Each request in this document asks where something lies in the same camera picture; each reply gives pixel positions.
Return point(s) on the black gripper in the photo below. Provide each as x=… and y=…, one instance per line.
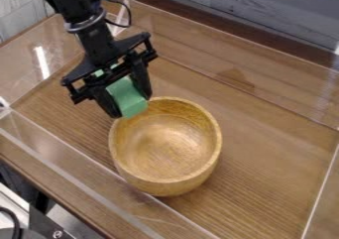
x=108, y=61

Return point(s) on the green rectangular block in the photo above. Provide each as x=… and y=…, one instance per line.
x=126, y=97

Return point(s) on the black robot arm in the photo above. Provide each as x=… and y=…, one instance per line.
x=80, y=11

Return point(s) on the brown wooden bowl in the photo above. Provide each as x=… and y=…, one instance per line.
x=165, y=149

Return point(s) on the clear acrylic corner bracket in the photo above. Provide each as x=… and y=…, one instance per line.
x=117, y=15

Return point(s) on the clear acrylic tray wall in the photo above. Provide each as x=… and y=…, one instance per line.
x=273, y=189

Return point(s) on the black metal mount plate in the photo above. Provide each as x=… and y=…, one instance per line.
x=56, y=224

